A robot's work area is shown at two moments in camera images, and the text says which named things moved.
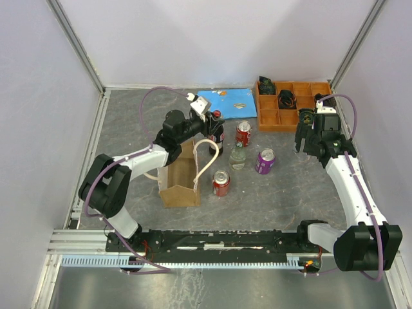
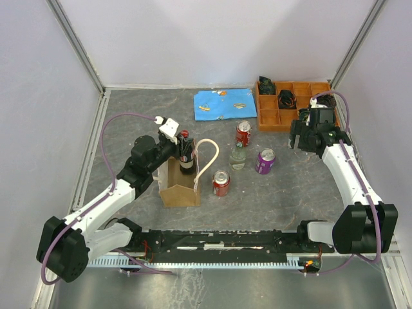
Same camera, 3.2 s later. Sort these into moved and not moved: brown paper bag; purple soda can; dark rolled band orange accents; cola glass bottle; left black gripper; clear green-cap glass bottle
Moved: left black gripper; cola glass bottle
Not moved: dark rolled band orange accents; clear green-cap glass bottle; purple soda can; brown paper bag
